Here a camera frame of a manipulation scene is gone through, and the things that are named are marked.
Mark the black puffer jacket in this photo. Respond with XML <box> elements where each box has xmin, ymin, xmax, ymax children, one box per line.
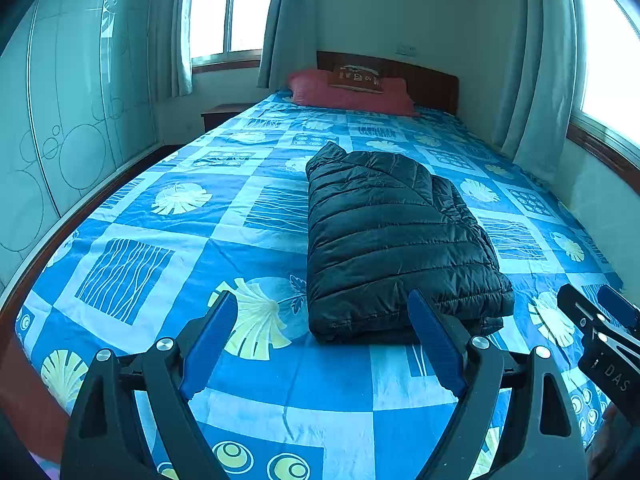
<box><xmin>305</xmin><ymin>141</ymin><xmax>516</xmax><ymax>346</ymax></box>

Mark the small brown printed cushion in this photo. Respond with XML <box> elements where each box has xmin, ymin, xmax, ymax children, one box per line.
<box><xmin>328</xmin><ymin>64</ymin><xmax>385</xmax><ymax>95</ymax></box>

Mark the pale curtain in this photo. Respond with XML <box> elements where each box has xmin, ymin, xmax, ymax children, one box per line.
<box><xmin>492</xmin><ymin>0</ymin><xmax>586</xmax><ymax>171</ymax></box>
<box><xmin>157</xmin><ymin>0</ymin><xmax>197</xmax><ymax>98</ymax></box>
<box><xmin>257</xmin><ymin>0</ymin><xmax>321</xmax><ymax>91</ymax></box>

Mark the red pillow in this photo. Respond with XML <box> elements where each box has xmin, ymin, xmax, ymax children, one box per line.
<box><xmin>286</xmin><ymin>69</ymin><xmax>420</xmax><ymax>118</ymax></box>

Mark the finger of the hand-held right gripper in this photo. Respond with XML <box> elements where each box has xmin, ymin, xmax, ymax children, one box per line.
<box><xmin>597</xmin><ymin>285</ymin><xmax>640</xmax><ymax>328</ymax></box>
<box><xmin>557</xmin><ymin>284</ymin><xmax>608</xmax><ymax>333</ymax></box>

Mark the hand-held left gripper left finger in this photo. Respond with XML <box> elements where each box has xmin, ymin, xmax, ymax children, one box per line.
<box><xmin>60</xmin><ymin>290</ymin><xmax>240</xmax><ymax>480</ymax></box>

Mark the wooden nightstand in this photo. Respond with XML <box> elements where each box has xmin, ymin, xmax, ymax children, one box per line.
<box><xmin>201</xmin><ymin>103</ymin><xmax>256</xmax><ymax>133</ymax></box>

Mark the bed with blue patterned sheet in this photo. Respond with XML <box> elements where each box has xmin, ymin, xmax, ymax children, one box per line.
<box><xmin>15</xmin><ymin>87</ymin><xmax>626</xmax><ymax>480</ymax></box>

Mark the person's right forearm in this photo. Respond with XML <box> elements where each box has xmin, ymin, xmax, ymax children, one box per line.
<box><xmin>587</xmin><ymin>402</ymin><xmax>640</xmax><ymax>480</ymax></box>

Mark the wooden headboard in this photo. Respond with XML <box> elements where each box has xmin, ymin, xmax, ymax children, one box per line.
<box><xmin>316</xmin><ymin>51</ymin><xmax>460</xmax><ymax>116</ymax></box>

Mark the wooden window sill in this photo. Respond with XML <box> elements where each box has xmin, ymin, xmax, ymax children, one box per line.
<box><xmin>191</xmin><ymin>50</ymin><xmax>263</xmax><ymax>73</ymax></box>
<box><xmin>567</xmin><ymin>122</ymin><xmax>640</xmax><ymax>196</ymax></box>

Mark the glass door wardrobe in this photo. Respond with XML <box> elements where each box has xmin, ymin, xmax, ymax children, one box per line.
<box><xmin>0</xmin><ymin>0</ymin><xmax>166</xmax><ymax>291</ymax></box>

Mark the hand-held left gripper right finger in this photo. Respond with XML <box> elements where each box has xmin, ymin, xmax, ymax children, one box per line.
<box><xmin>407</xmin><ymin>288</ymin><xmax>588</xmax><ymax>480</ymax></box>

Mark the window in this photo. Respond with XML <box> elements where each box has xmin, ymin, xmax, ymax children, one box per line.
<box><xmin>570</xmin><ymin>0</ymin><xmax>640</xmax><ymax>146</ymax></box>
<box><xmin>190</xmin><ymin>0</ymin><xmax>281</xmax><ymax>61</ymax></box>

